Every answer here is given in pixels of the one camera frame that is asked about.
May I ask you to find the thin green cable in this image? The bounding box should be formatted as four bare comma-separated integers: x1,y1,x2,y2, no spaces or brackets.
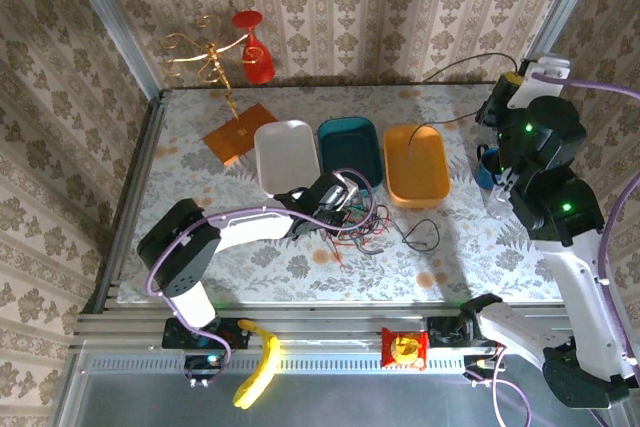
344,206,376,243
347,196,374,231

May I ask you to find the thin red cable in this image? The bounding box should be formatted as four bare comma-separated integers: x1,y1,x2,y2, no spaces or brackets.
322,226,369,268

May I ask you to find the white plastic tray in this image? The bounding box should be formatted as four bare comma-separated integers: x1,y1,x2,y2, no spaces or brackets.
253,119,321,200

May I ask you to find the blue mug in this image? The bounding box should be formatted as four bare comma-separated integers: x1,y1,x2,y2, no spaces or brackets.
474,144,504,193

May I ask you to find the teal plastic tray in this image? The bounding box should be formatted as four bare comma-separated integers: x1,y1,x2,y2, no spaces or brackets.
317,116,385,196

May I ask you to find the orange plastic tray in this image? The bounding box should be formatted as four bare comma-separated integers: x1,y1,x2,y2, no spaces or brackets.
383,124,451,210

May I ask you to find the floral table mat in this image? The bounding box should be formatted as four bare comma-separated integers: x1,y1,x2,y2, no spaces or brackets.
115,82,576,304

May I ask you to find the red snack packet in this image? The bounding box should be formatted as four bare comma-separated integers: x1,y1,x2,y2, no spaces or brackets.
380,326,430,372

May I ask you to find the yellow banana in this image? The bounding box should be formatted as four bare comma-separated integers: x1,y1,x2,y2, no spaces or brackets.
232,319,281,411

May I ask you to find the red wine glass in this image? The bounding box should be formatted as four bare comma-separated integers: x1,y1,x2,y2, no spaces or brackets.
231,10,276,86

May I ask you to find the grey metal shelf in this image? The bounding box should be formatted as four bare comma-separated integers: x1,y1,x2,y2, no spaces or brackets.
54,341,640,427

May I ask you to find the small controller board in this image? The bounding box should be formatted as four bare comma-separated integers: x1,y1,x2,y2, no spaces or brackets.
463,354,504,389
183,354,226,389

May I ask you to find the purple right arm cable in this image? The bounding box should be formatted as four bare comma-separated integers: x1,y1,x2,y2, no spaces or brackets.
492,71,640,427

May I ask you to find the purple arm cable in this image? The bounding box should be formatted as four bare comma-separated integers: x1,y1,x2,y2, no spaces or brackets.
144,168,376,386
492,71,640,427

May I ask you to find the gold wire glass rack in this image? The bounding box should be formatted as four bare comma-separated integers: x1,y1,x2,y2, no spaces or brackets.
163,14,279,168

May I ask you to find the aluminium frame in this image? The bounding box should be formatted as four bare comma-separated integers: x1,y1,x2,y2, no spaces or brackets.
54,0,621,351

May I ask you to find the slotted grey cable duct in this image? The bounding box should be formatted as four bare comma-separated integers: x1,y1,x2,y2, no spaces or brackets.
79,355,471,374

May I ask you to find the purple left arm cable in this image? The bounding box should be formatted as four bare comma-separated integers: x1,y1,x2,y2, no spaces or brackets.
144,168,376,386

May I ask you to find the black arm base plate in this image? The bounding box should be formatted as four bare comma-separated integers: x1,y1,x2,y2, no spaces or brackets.
162,316,251,351
427,316,506,351

